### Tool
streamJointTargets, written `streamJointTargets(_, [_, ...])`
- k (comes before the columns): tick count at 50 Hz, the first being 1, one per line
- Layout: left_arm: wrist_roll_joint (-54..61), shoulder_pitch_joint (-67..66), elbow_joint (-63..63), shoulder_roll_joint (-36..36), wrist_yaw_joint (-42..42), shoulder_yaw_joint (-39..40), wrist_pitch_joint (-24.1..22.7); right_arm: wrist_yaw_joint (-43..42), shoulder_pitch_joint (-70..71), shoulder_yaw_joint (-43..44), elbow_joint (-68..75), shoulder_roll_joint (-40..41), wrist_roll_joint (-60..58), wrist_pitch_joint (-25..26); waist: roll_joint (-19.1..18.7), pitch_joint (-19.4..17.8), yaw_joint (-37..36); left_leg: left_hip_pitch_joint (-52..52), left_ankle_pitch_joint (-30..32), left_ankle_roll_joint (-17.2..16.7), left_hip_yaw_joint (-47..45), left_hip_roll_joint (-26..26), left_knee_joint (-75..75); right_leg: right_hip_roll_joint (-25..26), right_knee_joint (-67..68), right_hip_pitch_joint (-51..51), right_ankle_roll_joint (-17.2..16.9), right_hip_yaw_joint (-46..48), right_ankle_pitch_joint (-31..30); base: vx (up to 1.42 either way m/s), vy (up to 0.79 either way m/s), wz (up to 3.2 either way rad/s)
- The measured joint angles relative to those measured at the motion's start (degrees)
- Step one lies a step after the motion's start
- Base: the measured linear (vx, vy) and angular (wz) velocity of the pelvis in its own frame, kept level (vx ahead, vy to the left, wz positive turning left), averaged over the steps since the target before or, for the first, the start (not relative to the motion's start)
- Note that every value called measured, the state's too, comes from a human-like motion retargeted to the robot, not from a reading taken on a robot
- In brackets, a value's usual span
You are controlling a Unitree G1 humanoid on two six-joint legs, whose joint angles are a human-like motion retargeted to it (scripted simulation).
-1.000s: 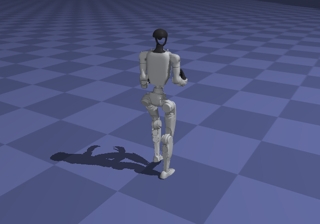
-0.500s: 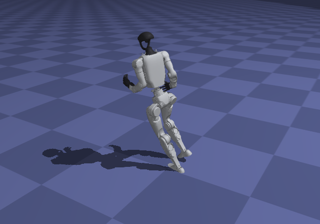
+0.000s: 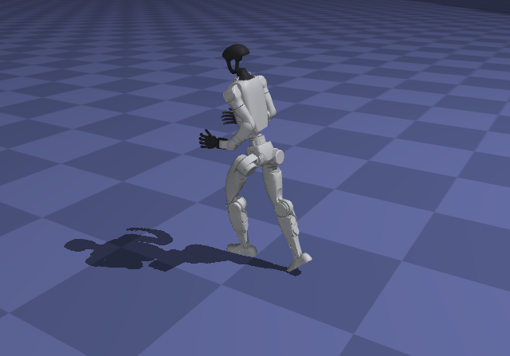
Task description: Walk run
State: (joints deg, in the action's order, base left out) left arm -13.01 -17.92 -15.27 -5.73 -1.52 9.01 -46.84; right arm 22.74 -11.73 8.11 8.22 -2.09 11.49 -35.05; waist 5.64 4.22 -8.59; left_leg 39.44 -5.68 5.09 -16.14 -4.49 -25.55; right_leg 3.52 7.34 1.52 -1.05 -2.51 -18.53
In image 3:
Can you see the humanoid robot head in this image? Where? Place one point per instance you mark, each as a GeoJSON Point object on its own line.
{"type": "Point", "coordinates": [236, 52]}

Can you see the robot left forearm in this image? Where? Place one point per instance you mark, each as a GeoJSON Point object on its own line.
{"type": "Point", "coordinates": [240, 136]}

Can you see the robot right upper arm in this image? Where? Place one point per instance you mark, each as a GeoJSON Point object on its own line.
{"type": "Point", "coordinates": [269, 102]}

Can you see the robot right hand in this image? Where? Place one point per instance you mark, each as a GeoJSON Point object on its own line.
{"type": "Point", "coordinates": [232, 115]}

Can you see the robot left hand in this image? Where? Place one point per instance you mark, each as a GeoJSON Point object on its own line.
{"type": "Point", "coordinates": [210, 141]}

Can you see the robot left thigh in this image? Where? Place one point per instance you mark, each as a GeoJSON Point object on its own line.
{"type": "Point", "coordinates": [242, 167]}

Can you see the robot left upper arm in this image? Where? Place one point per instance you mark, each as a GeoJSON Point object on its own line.
{"type": "Point", "coordinates": [232, 97]}

